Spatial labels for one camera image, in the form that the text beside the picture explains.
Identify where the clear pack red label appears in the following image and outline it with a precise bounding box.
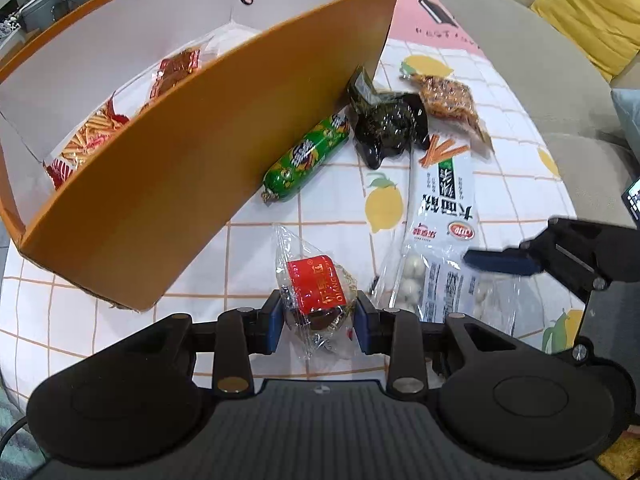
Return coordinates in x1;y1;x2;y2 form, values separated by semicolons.
273;224;358;367

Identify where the white ball candy bag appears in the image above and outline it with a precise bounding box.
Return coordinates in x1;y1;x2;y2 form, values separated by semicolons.
373;150;520;335

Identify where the green sausage snack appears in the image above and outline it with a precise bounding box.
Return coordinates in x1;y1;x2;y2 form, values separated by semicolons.
260;110;350;204

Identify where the brown peanut vacuum pack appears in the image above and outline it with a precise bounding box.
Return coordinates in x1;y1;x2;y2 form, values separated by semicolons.
406;74;494;151

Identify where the dark seaweed snack pack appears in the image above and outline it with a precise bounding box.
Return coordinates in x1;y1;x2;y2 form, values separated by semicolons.
347;66;431;170

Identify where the Mimi shrimp stick bag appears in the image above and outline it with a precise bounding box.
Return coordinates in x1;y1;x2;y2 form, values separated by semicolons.
43;98;129;190

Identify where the red spicy snack bag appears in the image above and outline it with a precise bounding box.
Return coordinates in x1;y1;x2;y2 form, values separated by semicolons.
139;47;201;114

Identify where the smartphone with lit screen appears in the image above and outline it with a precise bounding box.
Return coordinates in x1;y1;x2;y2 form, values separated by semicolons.
622;179;640;228

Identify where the light blue cushion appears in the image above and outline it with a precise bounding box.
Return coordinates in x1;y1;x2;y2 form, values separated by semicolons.
611;88;640;159

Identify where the beige sofa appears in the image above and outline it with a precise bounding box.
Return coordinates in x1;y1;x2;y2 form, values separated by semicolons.
440;0;639;228

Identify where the orange cardboard storage box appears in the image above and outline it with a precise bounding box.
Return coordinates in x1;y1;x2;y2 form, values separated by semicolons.
1;0;397;311

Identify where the lemon pattern checkered mat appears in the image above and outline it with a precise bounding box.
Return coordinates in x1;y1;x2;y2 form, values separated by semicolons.
0;0;586;396

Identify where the yellow cushion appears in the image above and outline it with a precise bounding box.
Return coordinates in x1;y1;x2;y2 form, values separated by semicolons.
530;0;639;81

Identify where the grey green plant pot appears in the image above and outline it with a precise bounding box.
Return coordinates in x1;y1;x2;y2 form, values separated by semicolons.
17;0;72;32

